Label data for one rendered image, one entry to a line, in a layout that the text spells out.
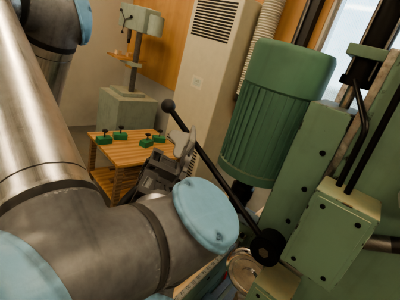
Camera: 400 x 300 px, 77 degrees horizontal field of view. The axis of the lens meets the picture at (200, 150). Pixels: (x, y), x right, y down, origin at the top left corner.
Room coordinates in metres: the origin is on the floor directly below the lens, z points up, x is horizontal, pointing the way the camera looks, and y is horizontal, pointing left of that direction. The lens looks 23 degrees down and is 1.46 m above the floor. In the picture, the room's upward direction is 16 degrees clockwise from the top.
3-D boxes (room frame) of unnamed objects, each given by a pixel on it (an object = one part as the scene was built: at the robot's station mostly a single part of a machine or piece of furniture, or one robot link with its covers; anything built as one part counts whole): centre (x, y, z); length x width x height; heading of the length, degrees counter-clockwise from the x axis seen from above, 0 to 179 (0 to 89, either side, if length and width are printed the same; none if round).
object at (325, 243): (0.36, -0.24, 1.23); 0.09 x 0.08 x 0.15; 59
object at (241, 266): (0.43, -0.19, 1.02); 0.12 x 0.03 x 0.12; 59
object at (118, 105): (2.70, 0.90, 0.79); 0.62 x 0.48 x 1.58; 51
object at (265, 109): (0.60, -0.14, 1.34); 0.18 x 0.18 x 0.31
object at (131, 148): (1.94, 0.52, 0.32); 0.66 x 0.57 x 0.64; 138
